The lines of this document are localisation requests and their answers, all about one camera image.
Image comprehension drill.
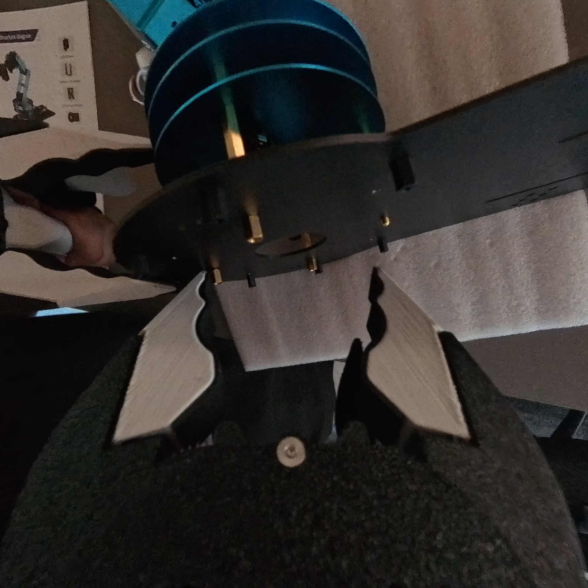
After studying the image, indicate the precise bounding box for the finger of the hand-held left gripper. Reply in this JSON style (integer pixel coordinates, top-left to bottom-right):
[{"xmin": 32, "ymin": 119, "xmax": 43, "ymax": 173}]
[
  {"xmin": 0, "ymin": 128, "xmax": 157, "ymax": 194},
  {"xmin": 0, "ymin": 254, "xmax": 179, "ymax": 307}
]

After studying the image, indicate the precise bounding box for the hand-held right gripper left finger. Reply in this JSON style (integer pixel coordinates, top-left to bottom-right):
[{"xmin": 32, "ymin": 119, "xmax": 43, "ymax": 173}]
[{"xmin": 111, "ymin": 271, "xmax": 223, "ymax": 455}]

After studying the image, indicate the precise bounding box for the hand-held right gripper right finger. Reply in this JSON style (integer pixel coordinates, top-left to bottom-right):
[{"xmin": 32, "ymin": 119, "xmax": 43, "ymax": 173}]
[{"xmin": 337, "ymin": 268, "xmax": 471, "ymax": 448}]

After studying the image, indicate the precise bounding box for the blue toy robot arm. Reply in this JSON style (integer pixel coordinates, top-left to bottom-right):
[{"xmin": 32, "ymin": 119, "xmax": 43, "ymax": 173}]
[{"xmin": 106, "ymin": 0, "xmax": 588, "ymax": 288}]

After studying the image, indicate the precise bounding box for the person's left hand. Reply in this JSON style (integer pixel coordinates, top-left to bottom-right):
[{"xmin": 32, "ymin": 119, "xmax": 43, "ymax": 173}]
[{"xmin": 40, "ymin": 206, "xmax": 121, "ymax": 269}]

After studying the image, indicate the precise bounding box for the white foam sheet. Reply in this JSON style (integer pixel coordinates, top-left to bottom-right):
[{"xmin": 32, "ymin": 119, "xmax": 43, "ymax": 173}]
[{"xmin": 216, "ymin": 0, "xmax": 588, "ymax": 373}]

